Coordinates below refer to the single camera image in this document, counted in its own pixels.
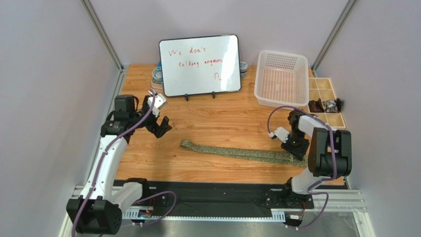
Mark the dark rolled tie in box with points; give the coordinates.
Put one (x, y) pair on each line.
(316, 106)

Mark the aluminium front rail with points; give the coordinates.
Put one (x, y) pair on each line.
(338, 212)

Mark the wooden compartment organizer box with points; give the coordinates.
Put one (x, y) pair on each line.
(321, 88)

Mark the white perforated plastic basket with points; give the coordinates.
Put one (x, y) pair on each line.
(282, 79)

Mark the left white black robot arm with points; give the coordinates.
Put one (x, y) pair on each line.
(105, 164)

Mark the left aluminium frame post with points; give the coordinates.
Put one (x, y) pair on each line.
(118, 65)

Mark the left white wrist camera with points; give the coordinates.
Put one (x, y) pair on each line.
(160, 102)

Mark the blue tape roll stack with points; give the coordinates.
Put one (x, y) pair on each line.
(157, 78)

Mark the right aluminium frame post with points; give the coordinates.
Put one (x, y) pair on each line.
(332, 36)

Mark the patterned rolled tie in box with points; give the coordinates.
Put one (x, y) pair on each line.
(333, 106)

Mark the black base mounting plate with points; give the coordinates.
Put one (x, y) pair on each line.
(231, 200)

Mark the green floral patterned tie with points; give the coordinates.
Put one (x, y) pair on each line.
(275, 157)

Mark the blue white patterned jar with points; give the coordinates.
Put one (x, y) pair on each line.
(243, 69)

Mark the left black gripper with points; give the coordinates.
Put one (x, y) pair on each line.
(154, 122)

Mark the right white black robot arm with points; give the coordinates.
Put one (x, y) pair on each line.
(329, 150)

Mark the whiteboard with red writing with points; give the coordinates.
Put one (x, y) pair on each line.
(202, 65)

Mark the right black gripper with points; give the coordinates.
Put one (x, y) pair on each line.
(295, 147)

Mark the aluminium frame post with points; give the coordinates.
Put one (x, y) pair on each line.
(332, 36)
(118, 65)

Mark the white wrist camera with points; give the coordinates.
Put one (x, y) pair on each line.
(160, 102)
(280, 133)

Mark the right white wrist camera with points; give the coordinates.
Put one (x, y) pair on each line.
(280, 133)

